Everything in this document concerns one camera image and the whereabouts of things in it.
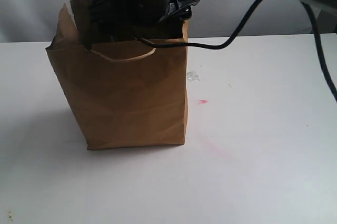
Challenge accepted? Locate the brown paper bag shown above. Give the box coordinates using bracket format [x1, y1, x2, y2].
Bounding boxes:
[46, 0, 188, 150]

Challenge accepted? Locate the clear plastic scrap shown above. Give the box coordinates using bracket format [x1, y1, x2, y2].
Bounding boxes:
[186, 71, 200, 82]

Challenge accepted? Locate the black cable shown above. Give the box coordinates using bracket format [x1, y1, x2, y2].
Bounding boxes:
[133, 0, 337, 103]

